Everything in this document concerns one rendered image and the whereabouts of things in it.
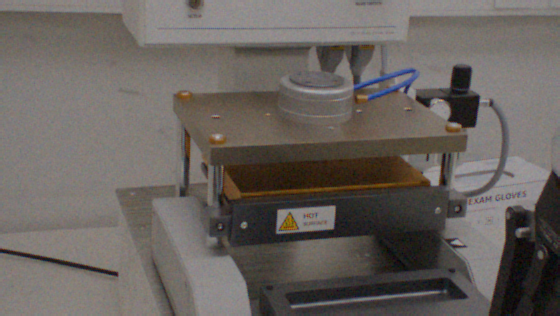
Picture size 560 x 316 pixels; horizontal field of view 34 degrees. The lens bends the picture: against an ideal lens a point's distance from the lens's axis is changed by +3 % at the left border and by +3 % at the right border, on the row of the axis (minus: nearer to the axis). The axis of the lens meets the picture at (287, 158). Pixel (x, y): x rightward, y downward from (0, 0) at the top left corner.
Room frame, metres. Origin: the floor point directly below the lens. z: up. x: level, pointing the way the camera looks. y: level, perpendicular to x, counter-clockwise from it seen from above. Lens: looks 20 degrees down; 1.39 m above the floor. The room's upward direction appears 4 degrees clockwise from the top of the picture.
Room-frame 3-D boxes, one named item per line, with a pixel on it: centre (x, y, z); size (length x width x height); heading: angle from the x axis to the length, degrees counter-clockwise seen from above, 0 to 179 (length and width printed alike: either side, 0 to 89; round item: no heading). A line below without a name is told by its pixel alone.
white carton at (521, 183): (1.43, -0.33, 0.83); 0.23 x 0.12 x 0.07; 118
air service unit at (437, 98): (1.12, -0.19, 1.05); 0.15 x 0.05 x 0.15; 109
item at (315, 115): (0.96, -0.03, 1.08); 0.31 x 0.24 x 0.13; 109
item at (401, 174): (0.93, -0.03, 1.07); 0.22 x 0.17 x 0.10; 109
